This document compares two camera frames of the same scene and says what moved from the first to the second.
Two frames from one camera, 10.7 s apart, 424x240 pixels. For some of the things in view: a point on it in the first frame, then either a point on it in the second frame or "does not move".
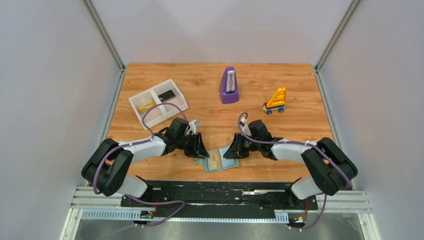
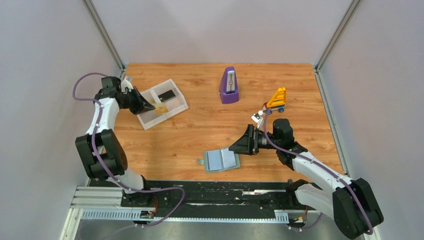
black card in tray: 166,96 does not move
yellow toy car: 277,102 does not move
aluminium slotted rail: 95,203 does not move
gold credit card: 214,159 → 161,108
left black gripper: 198,150 → 142,105
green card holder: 216,161 does not move
